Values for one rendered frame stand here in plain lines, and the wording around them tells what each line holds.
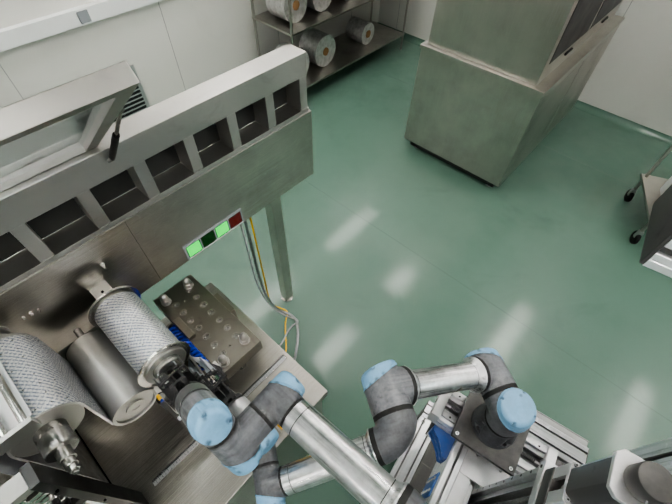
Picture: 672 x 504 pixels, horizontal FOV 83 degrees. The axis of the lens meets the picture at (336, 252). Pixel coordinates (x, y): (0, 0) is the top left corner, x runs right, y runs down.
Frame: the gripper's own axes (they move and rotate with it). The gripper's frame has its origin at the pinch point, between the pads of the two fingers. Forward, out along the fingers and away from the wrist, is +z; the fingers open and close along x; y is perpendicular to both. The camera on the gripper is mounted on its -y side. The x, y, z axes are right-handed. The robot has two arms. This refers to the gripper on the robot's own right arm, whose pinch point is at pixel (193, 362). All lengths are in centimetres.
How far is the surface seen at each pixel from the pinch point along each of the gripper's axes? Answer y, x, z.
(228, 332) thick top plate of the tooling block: -6.2, -14.5, 3.2
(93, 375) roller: 13.7, 20.5, 9.2
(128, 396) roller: 14.2, 17.1, -2.8
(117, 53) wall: -30, -107, 262
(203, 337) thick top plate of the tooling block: -6.2, -7.6, 8.0
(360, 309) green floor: -109, -100, 6
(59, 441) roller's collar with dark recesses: 27.3, 29.9, -8.0
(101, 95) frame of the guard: 89, -9, -9
